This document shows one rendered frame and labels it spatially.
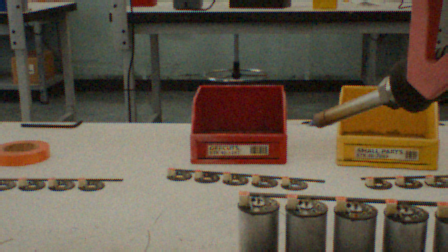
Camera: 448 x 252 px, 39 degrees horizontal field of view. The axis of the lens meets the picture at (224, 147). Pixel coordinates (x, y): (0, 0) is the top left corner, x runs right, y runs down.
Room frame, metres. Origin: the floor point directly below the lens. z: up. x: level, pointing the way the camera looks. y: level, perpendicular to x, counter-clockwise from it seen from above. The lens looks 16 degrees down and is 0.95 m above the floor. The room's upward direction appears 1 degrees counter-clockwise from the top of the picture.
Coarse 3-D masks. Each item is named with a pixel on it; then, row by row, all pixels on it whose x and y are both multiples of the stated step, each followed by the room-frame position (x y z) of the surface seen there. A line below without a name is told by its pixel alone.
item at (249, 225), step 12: (252, 204) 0.35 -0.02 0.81; (240, 216) 0.35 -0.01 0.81; (252, 216) 0.34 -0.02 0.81; (264, 216) 0.34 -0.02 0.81; (276, 216) 0.34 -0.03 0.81; (240, 228) 0.35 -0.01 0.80; (252, 228) 0.34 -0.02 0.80; (264, 228) 0.34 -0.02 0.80; (276, 228) 0.34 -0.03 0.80; (240, 240) 0.35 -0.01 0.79; (252, 240) 0.34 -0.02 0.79; (264, 240) 0.34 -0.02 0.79; (276, 240) 0.34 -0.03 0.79
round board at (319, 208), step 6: (300, 204) 0.35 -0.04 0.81; (312, 204) 0.35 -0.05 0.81; (318, 204) 0.35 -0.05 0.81; (324, 204) 0.35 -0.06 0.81; (288, 210) 0.34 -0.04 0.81; (294, 210) 0.34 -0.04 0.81; (300, 210) 0.34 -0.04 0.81; (306, 210) 0.34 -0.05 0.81; (312, 210) 0.34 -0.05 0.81; (318, 210) 0.34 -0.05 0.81; (324, 210) 0.34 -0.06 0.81; (306, 216) 0.33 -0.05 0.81; (312, 216) 0.33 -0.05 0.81
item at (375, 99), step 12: (384, 84) 0.28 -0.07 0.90; (360, 96) 0.30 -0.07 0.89; (372, 96) 0.29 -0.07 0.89; (384, 96) 0.28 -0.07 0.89; (336, 108) 0.31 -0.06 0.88; (348, 108) 0.31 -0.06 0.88; (360, 108) 0.30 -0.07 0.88; (372, 108) 0.30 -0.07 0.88; (396, 108) 0.29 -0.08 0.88; (324, 120) 0.32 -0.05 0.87; (336, 120) 0.31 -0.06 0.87
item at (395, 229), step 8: (384, 216) 0.34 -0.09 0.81; (384, 224) 0.33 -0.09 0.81; (392, 224) 0.33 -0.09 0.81; (400, 224) 0.32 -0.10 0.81; (408, 224) 0.32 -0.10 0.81; (416, 224) 0.32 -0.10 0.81; (424, 224) 0.33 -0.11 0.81; (384, 232) 0.33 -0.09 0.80; (392, 232) 0.33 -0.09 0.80; (400, 232) 0.32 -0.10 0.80; (408, 232) 0.32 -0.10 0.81; (416, 232) 0.32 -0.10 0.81; (424, 232) 0.33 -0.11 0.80; (384, 240) 0.33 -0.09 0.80; (392, 240) 0.33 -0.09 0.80; (400, 240) 0.32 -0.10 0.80; (408, 240) 0.32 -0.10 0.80; (416, 240) 0.32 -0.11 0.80; (424, 240) 0.33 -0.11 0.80; (384, 248) 0.33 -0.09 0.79; (392, 248) 0.33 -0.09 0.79; (400, 248) 0.32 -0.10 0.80; (408, 248) 0.32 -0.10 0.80; (416, 248) 0.32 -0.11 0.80; (424, 248) 0.33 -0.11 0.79
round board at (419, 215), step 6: (402, 204) 0.35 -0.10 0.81; (384, 210) 0.34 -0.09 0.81; (414, 210) 0.34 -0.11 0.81; (420, 210) 0.34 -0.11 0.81; (390, 216) 0.33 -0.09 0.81; (396, 216) 0.33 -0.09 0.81; (402, 216) 0.33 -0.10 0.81; (414, 216) 0.33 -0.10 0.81; (420, 216) 0.33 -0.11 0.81; (426, 216) 0.33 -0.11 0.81; (402, 222) 0.32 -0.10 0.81; (408, 222) 0.32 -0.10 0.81; (414, 222) 0.32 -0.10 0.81; (420, 222) 0.32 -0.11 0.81
